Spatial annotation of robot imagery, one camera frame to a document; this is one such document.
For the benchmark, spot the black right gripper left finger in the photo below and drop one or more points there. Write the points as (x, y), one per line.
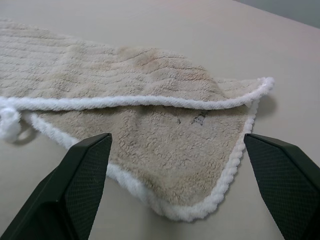
(70, 195)

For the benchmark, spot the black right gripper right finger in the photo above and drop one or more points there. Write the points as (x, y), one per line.
(287, 185)

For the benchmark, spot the beige fleece towel white trim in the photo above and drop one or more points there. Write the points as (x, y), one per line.
(155, 100)

